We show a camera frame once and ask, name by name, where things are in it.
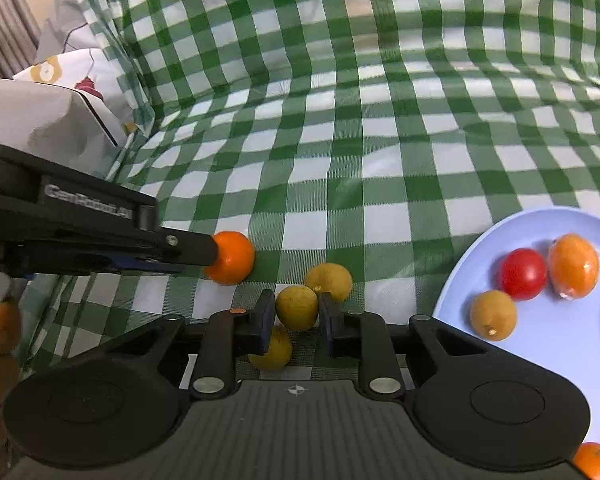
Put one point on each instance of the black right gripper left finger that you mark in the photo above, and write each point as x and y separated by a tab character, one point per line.
164	345

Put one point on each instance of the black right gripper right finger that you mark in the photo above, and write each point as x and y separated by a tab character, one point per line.
425	343

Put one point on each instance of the yellow-green lime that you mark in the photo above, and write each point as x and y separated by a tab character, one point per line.
297	308

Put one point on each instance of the plastic-wrapped orange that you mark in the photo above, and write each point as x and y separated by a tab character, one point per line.
573	265

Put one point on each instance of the yellow lime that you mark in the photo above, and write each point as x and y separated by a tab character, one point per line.
279	351
332	278

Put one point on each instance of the yellow lime behind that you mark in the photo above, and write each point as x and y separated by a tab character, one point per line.
332	278

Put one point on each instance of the small orange mandarin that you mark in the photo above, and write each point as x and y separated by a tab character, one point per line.
235	258

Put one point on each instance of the red cherry tomato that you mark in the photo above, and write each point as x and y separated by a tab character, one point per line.
522	274

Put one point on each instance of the patterned grey white fabric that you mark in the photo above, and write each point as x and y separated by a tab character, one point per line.
69	56

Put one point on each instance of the light blue plate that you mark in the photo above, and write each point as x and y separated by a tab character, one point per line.
560	335

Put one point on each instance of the green white checkered cloth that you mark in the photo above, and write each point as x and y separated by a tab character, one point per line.
383	135

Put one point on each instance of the orange in plate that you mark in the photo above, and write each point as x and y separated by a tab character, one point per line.
587	459

